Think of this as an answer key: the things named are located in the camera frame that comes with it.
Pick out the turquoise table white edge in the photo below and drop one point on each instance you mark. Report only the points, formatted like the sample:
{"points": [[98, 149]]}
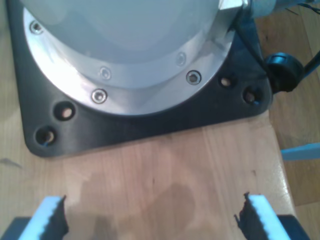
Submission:
{"points": [[300, 151]]}

